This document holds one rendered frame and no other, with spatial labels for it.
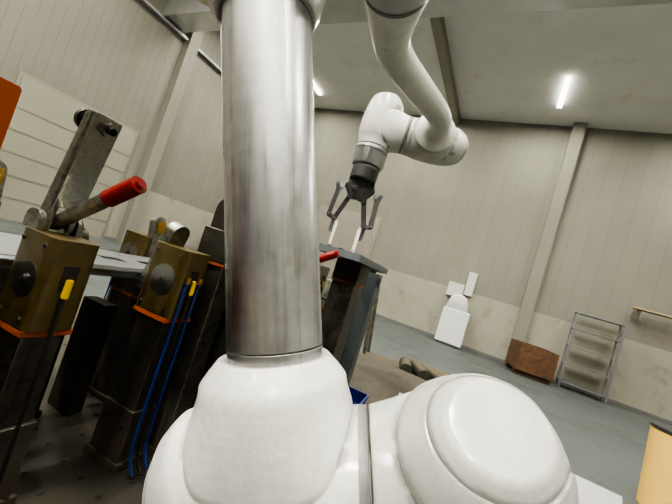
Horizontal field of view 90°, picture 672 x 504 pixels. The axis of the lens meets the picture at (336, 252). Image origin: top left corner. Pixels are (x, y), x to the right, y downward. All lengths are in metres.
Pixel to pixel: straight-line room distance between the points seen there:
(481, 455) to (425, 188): 11.47
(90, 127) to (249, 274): 0.31
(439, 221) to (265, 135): 10.99
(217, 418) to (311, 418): 0.08
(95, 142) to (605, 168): 11.74
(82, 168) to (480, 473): 0.54
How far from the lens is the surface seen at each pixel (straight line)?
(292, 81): 0.38
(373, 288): 1.24
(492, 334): 10.80
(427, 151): 0.93
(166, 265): 0.63
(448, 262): 10.99
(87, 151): 0.55
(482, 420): 0.32
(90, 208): 0.52
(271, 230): 0.33
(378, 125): 0.96
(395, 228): 11.52
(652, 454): 4.21
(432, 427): 0.32
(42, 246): 0.53
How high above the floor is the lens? 1.12
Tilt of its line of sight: 2 degrees up
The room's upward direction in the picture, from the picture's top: 18 degrees clockwise
